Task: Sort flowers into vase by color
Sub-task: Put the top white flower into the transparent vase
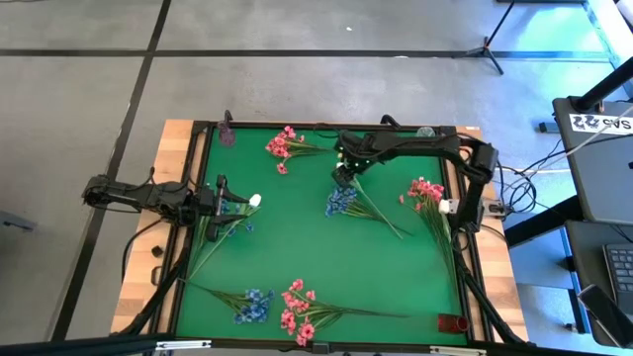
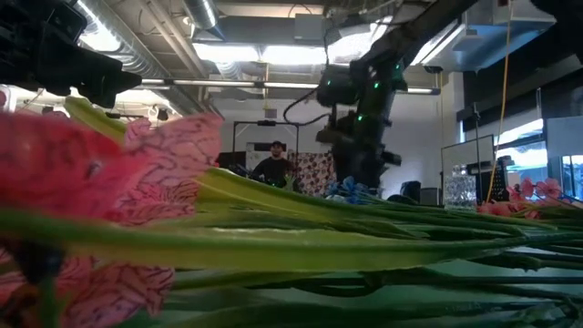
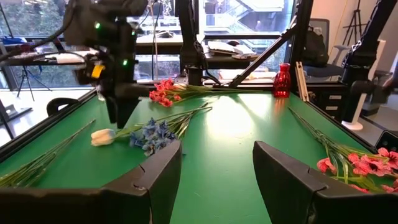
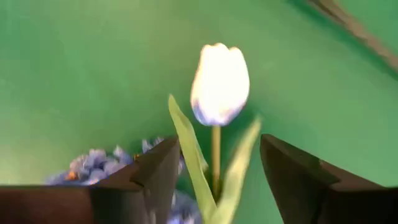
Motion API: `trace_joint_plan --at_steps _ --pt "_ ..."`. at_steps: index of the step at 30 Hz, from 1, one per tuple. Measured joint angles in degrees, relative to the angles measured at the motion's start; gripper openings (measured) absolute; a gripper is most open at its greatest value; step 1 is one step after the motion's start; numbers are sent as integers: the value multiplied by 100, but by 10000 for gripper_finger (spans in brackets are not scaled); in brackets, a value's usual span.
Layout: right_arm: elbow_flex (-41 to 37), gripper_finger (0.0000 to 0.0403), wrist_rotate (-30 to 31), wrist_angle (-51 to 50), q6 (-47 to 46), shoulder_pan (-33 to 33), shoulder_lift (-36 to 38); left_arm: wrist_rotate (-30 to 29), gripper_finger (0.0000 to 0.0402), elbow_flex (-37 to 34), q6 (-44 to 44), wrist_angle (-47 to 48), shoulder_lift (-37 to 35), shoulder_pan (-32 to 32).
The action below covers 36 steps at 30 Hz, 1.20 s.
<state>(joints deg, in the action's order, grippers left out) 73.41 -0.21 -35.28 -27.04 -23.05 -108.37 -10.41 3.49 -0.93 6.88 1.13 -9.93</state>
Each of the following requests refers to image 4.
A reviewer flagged blue flower bunch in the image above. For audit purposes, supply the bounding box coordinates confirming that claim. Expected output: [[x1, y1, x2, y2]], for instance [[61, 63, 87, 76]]
[[46, 136, 203, 224]]

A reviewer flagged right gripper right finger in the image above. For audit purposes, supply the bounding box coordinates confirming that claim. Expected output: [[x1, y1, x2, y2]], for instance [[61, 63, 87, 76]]
[[260, 134, 398, 224]]

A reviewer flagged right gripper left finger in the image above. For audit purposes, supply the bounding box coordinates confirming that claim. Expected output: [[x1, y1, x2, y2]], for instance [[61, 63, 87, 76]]
[[0, 136, 182, 224]]

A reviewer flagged white tulip with green stem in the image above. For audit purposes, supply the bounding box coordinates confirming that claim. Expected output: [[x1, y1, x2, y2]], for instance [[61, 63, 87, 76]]
[[167, 42, 262, 224]]

